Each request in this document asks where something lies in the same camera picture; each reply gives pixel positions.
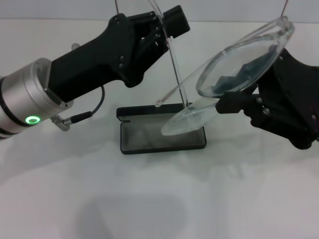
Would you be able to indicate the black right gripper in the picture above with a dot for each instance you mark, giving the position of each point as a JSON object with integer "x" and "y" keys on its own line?
{"x": 289, "y": 104}

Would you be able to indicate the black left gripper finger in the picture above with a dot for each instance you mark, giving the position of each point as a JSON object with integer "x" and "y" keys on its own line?
{"x": 178, "y": 22}

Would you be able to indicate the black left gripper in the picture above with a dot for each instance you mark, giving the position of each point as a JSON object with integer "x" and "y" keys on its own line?
{"x": 99, "y": 57}

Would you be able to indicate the clear frame glasses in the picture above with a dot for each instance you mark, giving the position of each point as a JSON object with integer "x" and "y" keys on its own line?
{"x": 179, "y": 124}

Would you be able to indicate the black glasses case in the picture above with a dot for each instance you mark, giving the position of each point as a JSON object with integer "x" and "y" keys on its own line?
{"x": 139, "y": 149}

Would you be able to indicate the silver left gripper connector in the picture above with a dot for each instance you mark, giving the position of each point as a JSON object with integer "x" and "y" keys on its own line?
{"x": 75, "y": 46}

